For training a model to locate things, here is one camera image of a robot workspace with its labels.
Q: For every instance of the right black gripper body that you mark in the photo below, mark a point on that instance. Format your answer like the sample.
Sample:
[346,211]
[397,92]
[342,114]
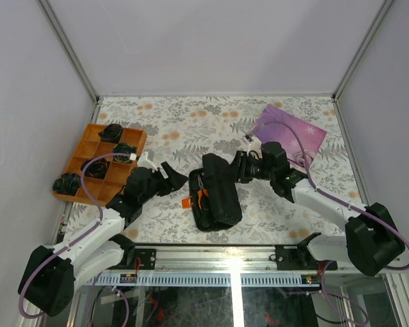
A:
[255,168]

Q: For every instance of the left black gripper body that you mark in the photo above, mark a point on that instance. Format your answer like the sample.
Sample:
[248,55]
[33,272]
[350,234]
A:
[155,187]

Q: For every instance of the orange handled pliers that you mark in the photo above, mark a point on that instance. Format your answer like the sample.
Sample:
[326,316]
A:
[202,192]

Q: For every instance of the black plastic tool case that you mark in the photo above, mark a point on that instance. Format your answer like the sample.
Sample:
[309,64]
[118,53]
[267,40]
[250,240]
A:
[221,209]

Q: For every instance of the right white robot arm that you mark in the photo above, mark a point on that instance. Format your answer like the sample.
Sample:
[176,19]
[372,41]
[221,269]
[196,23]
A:
[371,240]

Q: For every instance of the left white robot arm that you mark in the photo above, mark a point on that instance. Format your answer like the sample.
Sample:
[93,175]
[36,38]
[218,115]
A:
[54,273]

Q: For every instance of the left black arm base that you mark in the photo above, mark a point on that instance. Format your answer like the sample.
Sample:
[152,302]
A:
[138,259]

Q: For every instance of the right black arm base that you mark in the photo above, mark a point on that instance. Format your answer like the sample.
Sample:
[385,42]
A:
[298,257]

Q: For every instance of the orange compartment tray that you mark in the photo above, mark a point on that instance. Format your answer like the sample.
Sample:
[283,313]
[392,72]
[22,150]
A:
[89,149]

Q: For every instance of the dark rolled band middle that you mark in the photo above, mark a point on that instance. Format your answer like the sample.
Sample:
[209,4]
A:
[124,153]

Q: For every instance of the dark rolled band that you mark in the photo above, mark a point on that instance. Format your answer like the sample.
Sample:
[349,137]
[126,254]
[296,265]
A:
[98,169]
[124,153]
[111,133]

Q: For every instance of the purple printed pouch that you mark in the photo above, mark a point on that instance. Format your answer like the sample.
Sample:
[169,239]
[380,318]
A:
[300,140]

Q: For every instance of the dark rolled band lower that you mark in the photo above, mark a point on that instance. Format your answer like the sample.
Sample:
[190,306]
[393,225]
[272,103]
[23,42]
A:
[98,169]

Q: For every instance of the dark rolled band top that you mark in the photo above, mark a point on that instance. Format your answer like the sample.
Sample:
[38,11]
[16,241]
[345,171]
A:
[111,133]

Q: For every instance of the dark rolled band outside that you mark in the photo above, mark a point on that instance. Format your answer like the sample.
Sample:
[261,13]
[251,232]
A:
[67,184]

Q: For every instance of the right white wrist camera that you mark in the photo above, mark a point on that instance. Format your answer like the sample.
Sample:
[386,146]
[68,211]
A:
[252,142]

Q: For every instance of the aluminium front rail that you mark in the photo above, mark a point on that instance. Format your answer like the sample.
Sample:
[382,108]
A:
[215,266]

